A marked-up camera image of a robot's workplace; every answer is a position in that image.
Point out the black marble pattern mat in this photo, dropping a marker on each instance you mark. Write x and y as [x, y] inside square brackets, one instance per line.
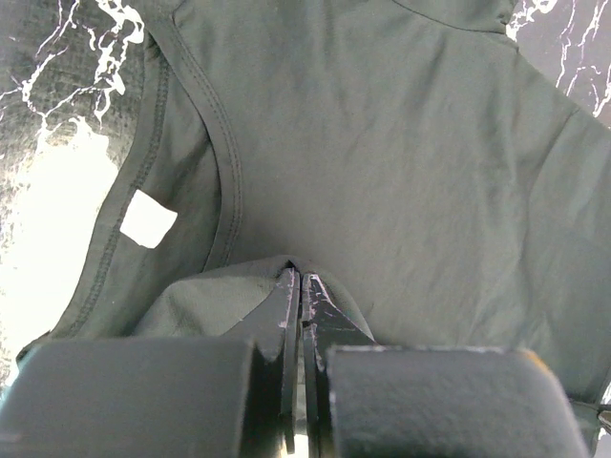
[72, 79]

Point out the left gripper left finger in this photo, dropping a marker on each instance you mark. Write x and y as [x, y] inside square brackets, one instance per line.
[227, 396]

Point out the black t shirt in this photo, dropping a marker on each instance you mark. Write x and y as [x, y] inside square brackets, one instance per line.
[404, 150]

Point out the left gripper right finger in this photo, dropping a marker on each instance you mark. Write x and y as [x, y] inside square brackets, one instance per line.
[368, 400]

